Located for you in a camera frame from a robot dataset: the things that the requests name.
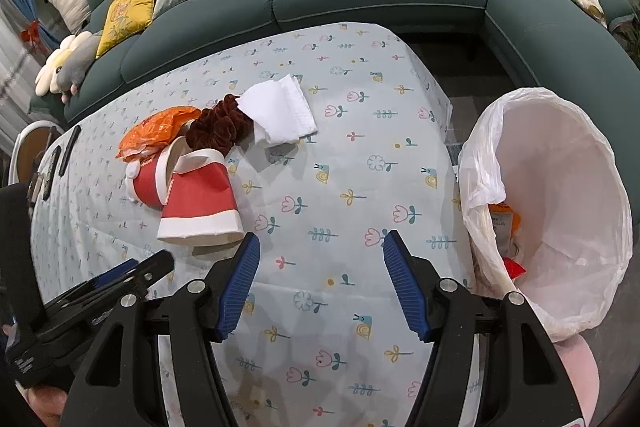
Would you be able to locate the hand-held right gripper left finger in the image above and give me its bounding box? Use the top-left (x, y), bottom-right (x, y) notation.
top-left (60, 232), bottom-right (262, 427)

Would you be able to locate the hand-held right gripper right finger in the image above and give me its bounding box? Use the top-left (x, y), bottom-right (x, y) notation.
top-left (382, 229), bottom-right (584, 427)

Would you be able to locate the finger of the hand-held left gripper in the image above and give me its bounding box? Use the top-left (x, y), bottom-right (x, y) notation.
top-left (46, 249), bottom-right (177, 334)
top-left (44, 258), bottom-right (142, 314)

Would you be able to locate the large red paper cup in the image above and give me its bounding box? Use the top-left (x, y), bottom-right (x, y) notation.
top-left (156, 149), bottom-right (244, 249)

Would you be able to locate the small red paper cup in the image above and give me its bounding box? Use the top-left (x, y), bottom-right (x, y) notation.
top-left (124, 139), bottom-right (202, 208)

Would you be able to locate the red paper piece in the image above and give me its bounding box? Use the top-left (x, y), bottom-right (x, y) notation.
top-left (502, 256), bottom-right (529, 281)

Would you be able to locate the orange printed plastic wrapper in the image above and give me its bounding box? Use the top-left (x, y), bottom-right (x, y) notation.
top-left (487, 201), bottom-right (524, 234)

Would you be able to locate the plain orange plastic bag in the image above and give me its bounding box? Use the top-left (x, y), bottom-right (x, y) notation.
top-left (115, 105), bottom-right (204, 160)

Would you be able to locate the dark red scrunchie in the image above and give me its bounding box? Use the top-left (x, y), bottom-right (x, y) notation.
top-left (185, 94), bottom-right (252, 156)

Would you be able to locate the white tissue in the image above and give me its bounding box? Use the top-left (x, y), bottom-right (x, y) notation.
top-left (237, 74), bottom-right (318, 146)

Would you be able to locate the trash bin with white bag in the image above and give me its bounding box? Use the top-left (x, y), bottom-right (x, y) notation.
top-left (457, 88), bottom-right (634, 344)

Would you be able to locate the person's left hand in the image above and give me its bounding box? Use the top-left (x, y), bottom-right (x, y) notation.
top-left (22, 387), bottom-right (67, 427)

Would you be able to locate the black remote control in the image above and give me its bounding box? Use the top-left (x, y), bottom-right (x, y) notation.
top-left (58, 125), bottom-right (82, 178)
top-left (42, 145), bottom-right (62, 201)

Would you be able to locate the floral tablecloth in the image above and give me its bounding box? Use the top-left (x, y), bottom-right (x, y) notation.
top-left (29, 23), bottom-right (482, 427)

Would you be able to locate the white side table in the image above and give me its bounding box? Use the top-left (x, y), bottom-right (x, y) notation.
top-left (9, 120), bottom-right (67, 185)

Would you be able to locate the grey plush toy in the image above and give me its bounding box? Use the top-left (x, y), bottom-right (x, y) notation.
top-left (52, 34), bottom-right (107, 104)

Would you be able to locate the white flower cushion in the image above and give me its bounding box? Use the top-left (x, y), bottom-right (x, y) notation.
top-left (33, 32), bottom-right (94, 96)

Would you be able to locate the red curtain bow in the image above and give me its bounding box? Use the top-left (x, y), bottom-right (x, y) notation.
top-left (19, 20), bottom-right (44, 54)

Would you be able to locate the small yellow cushion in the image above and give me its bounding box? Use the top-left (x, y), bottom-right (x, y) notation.
top-left (94, 0), bottom-right (161, 60)

